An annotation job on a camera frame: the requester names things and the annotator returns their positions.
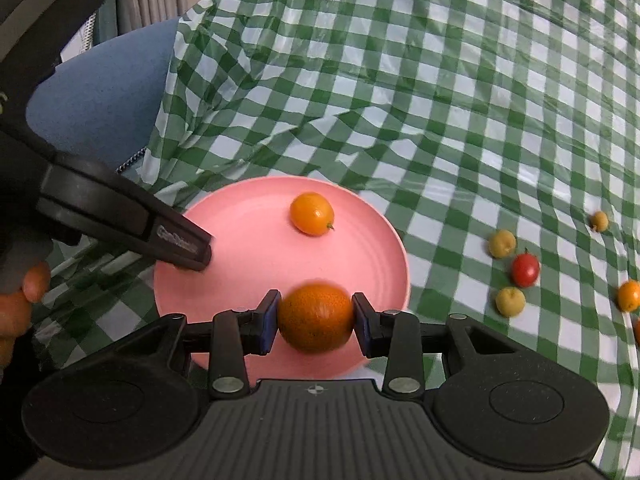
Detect orange kumquat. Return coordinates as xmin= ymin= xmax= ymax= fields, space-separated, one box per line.
xmin=290 ymin=192 xmax=334 ymax=236
xmin=616 ymin=280 xmax=640 ymax=312

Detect red cherry tomato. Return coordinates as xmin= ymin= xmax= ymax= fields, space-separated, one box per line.
xmin=511 ymin=252 xmax=540 ymax=288

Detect orange mandarin with leaf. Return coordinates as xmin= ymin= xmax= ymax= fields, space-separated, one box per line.
xmin=634 ymin=318 xmax=640 ymax=347

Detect person's left hand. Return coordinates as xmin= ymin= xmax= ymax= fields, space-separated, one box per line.
xmin=0 ymin=261 xmax=51 ymax=367

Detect pink round plate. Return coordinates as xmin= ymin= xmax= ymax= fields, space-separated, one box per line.
xmin=152 ymin=174 xmax=412 ymax=382

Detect green white checkered tablecloth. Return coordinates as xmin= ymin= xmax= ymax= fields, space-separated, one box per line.
xmin=29 ymin=0 xmax=640 ymax=480

